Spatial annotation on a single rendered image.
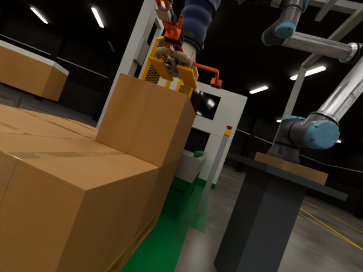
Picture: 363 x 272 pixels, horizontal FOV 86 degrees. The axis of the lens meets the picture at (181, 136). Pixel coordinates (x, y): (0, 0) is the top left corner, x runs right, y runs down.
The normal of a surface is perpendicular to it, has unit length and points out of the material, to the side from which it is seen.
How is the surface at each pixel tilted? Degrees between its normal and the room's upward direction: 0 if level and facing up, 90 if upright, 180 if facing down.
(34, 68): 90
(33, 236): 90
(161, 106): 90
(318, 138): 98
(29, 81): 90
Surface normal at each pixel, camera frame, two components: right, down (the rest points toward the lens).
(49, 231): -0.16, -0.07
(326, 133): 0.05, 0.15
